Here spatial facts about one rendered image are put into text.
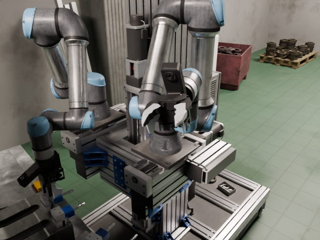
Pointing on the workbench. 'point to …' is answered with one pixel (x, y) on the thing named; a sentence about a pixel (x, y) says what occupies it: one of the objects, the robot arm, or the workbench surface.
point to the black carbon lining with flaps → (27, 228)
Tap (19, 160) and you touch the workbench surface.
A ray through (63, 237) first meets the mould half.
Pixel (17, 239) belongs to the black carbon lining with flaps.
